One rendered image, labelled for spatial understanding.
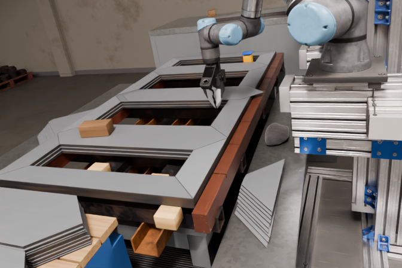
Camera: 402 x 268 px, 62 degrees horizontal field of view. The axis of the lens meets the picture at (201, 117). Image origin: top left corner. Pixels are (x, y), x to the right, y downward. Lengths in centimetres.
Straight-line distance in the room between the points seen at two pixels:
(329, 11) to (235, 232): 65
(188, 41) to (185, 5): 280
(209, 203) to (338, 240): 91
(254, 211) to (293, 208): 12
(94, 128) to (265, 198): 70
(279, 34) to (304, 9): 135
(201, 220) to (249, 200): 25
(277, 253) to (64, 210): 57
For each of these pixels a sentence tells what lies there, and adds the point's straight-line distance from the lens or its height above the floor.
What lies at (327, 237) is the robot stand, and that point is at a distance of 169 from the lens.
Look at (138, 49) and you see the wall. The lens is 579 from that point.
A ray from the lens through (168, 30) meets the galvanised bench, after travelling 248.
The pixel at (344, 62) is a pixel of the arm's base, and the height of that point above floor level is 107.
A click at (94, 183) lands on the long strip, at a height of 85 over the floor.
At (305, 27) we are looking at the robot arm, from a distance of 95.
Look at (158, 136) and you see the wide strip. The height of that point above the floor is 85.
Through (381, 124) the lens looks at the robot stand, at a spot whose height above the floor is 93.
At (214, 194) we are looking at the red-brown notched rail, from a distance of 91.
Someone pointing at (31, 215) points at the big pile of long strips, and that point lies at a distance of 102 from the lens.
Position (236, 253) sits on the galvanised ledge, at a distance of 95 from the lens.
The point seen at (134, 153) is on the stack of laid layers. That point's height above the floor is 83.
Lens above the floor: 136
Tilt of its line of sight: 23 degrees down
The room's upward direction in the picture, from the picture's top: 9 degrees counter-clockwise
